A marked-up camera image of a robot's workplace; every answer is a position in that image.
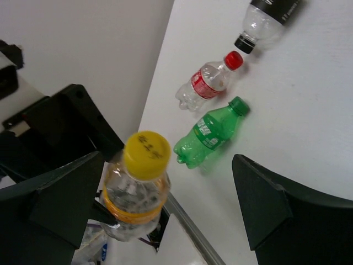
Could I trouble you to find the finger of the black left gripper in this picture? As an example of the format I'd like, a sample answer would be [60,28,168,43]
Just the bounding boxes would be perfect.
[92,200,117,225]

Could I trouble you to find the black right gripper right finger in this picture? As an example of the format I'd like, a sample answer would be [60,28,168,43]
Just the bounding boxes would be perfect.
[232,155,352,264]

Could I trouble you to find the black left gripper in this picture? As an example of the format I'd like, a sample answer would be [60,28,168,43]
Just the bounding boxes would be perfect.
[0,40,126,191]

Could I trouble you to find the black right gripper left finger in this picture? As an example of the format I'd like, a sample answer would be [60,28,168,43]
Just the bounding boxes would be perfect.
[1,152,104,264]

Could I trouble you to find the yellow cap clear bottle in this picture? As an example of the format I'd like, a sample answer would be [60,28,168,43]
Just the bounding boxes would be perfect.
[99,131,171,242]

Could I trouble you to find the green plastic bottle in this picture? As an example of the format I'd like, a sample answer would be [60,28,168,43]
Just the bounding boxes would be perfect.
[173,97,250,169]

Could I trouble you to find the red label clear bottle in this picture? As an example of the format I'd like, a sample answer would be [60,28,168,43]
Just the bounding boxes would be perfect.
[175,51,243,112]

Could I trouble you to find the black label clear bottle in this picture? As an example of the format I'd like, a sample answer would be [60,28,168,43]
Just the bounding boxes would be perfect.
[234,0,300,54]

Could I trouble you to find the silver aluminium front rail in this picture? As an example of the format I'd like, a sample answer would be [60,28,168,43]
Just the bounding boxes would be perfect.
[164,193,226,265]

